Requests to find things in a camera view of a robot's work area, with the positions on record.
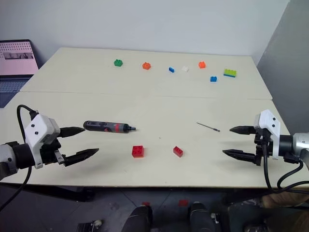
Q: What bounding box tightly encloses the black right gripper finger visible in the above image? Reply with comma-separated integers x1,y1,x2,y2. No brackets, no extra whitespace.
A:
222,149,257,162
229,125,256,135

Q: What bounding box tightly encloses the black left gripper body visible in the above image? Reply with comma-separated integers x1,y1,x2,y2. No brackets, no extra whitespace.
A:
40,137,67,167

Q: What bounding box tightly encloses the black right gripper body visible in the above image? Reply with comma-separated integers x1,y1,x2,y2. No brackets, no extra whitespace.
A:
253,127,275,167

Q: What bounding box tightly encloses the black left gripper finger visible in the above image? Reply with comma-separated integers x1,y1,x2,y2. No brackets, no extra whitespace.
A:
59,126,86,139
64,148,100,167

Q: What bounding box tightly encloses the metal screwdriver bit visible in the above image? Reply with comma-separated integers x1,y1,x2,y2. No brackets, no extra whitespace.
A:
196,122,221,133

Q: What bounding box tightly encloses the grey red electric screwdriver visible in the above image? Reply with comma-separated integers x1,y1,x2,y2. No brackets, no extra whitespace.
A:
83,120,137,134

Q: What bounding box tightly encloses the large red toy brick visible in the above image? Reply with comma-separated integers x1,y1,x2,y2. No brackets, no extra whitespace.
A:
131,145,145,159

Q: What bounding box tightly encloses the small red toy brick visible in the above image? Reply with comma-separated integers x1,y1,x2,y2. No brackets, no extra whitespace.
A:
172,145,184,158

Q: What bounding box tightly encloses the black caster base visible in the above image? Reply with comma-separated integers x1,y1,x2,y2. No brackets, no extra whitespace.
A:
76,219,104,232

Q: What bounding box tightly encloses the dark rounded shape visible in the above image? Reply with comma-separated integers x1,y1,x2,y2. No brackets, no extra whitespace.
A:
122,204,154,232
189,202,217,232

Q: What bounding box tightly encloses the brown object under table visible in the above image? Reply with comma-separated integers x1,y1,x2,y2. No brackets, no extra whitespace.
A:
243,193,309,232

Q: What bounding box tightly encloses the open laptop with pink screen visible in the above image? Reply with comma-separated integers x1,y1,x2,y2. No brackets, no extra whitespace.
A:
0,39,41,108

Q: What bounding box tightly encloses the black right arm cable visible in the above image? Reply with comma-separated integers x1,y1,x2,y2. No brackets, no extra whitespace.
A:
263,142,309,193

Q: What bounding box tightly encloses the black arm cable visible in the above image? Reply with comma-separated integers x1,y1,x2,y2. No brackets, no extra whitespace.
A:
263,142,309,193
0,104,40,212

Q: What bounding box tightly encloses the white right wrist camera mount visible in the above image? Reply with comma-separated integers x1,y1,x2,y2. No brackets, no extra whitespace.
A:
253,109,281,160

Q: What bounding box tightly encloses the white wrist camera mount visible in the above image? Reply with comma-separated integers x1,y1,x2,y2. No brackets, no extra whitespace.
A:
253,109,281,160
24,114,61,169

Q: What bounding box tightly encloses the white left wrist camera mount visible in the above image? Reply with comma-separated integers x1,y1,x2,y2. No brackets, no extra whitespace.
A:
24,114,61,169

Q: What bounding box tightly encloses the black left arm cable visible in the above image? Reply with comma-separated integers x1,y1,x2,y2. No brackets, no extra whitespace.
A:
0,104,40,212

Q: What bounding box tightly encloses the black table frame bar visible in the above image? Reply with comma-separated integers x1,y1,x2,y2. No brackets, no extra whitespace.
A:
0,181,95,203

